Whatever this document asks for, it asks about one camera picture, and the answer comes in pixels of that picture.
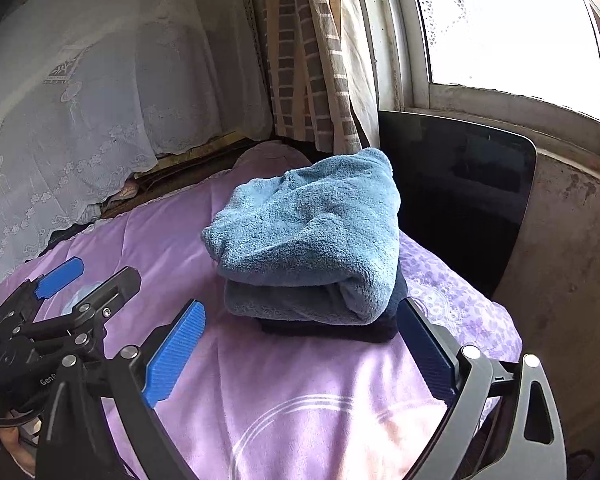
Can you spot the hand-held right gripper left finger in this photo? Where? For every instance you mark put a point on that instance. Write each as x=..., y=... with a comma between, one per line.
x=175, y=355

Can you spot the brick pattern curtain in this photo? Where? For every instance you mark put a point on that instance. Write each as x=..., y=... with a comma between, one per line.
x=305, y=60

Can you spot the woven straw mat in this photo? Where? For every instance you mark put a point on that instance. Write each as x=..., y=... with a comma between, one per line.
x=195, y=152

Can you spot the window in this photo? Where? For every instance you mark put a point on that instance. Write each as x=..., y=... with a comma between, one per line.
x=505, y=25

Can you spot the pink bedsheet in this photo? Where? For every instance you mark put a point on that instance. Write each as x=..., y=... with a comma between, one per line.
x=280, y=385

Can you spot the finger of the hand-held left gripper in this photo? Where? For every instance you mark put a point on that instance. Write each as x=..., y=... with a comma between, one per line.
x=112, y=290
x=60, y=272

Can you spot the dark navy folded garment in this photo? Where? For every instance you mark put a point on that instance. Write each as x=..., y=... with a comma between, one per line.
x=330, y=331

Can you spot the purple floral bedsheet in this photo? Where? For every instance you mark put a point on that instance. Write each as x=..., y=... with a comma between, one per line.
x=455, y=305

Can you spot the black glass panel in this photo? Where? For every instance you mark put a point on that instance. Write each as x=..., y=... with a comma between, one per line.
x=455, y=185

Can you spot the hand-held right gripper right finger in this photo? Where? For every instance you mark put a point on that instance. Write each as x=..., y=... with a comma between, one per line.
x=425, y=355

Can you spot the blue fleece jacket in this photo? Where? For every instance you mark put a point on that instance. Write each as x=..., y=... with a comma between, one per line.
x=305, y=230

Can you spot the white lace cover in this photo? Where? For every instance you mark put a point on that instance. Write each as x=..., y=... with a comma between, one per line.
x=105, y=110

